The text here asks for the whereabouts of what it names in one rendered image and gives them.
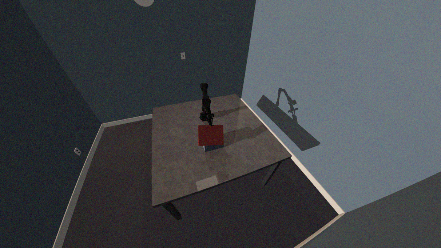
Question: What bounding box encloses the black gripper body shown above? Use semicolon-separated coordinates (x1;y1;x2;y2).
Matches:
204;109;214;121

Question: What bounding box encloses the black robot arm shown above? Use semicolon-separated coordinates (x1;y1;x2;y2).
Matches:
199;83;211;120

